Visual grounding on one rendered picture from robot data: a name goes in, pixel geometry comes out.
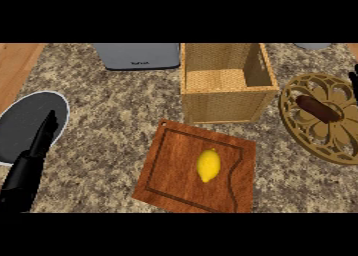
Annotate brown wooden cutting board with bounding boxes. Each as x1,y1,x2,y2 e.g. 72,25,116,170
132,119,258,214

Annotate grey appliance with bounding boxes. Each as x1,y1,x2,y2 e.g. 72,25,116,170
91,43,183,71

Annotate grey round object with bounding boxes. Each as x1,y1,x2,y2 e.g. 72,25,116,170
292,43,333,51

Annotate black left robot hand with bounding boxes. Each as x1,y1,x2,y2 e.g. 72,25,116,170
0,109,60,214

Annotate dark grey oval plate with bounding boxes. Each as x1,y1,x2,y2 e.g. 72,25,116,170
0,90,72,167

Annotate round gold ornate trivet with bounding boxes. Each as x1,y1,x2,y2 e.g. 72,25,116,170
277,72,358,166

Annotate dark brown sausage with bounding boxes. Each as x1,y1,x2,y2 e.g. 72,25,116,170
295,94,344,125

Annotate tan wicker basket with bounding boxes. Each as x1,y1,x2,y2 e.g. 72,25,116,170
180,43,282,125

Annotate yellow lemon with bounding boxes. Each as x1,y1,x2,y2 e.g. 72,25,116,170
196,148,222,184

